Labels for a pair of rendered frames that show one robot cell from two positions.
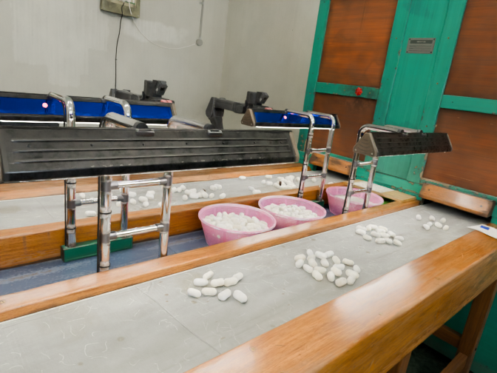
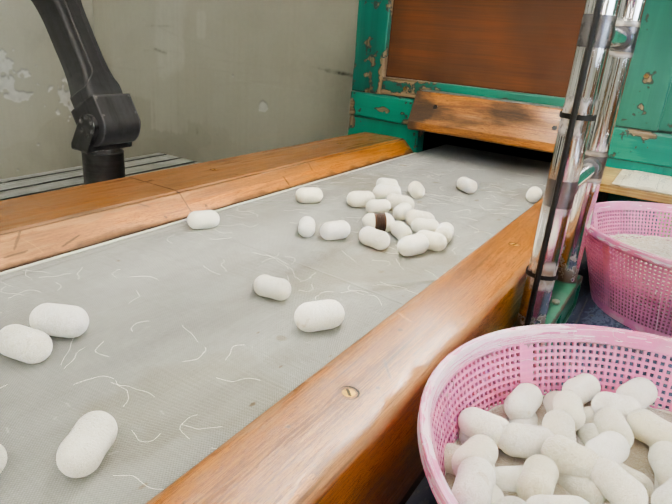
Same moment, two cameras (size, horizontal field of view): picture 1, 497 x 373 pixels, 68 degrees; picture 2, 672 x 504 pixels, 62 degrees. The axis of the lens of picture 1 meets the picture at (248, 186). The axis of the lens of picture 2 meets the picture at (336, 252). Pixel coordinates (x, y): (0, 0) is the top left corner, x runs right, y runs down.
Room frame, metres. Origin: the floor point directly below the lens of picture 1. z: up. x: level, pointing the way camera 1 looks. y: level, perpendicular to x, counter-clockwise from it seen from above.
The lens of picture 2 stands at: (1.22, 0.05, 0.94)
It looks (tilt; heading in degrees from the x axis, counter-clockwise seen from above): 21 degrees down; 344
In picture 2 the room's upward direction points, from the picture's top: 5 degrees clockwise
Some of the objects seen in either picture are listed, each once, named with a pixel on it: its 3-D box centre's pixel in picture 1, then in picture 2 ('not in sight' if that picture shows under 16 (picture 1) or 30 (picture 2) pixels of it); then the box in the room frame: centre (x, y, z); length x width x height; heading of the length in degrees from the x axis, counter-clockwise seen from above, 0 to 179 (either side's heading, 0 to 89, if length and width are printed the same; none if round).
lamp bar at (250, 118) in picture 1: (296, 118); not in sight; (1.77, -0.18, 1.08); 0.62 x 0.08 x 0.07; 133
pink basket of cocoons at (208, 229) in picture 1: (236, 229); not in sight; (1.19, 0.02, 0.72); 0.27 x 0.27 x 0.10
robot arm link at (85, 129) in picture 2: not in sight; (106, 132); (2.17, 0.17, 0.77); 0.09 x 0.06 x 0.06; 135
